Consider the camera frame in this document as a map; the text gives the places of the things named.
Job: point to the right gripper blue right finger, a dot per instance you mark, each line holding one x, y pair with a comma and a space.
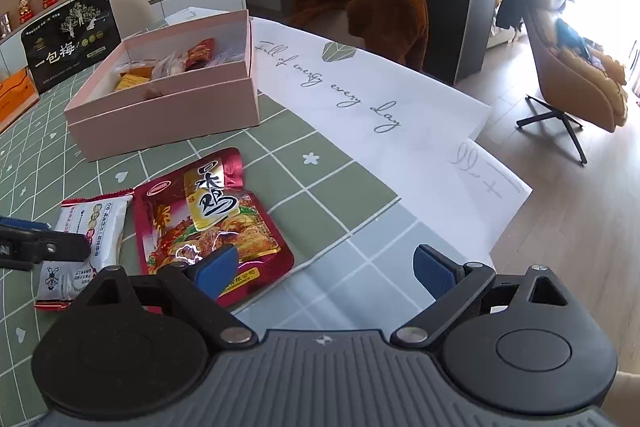
457, 290

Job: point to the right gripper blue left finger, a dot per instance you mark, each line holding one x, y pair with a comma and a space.
193, 290

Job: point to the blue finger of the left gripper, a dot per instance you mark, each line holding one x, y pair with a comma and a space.
56, 246
24, 224

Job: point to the white red snack packet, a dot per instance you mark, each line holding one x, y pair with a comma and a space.
89, 234

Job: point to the large red chicken snack pouch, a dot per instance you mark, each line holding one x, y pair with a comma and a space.
188, 213

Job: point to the yellow snack packet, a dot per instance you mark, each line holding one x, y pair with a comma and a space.
133, 77

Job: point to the beige biscuit roll packet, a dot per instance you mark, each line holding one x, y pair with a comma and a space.
171, 65

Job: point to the small red snack packet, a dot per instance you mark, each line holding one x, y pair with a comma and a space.
200, 55

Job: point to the green checkered tablecloth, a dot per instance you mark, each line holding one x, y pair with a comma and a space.
355, 161

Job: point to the orange gift box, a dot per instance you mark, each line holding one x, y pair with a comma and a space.
17, 93

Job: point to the black plum gift box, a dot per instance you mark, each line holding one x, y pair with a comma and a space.
68, 40

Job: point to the pink cardboard box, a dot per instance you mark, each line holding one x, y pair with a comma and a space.
221, 96

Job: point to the tan lounge chair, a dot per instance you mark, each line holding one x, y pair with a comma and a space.
577, 81

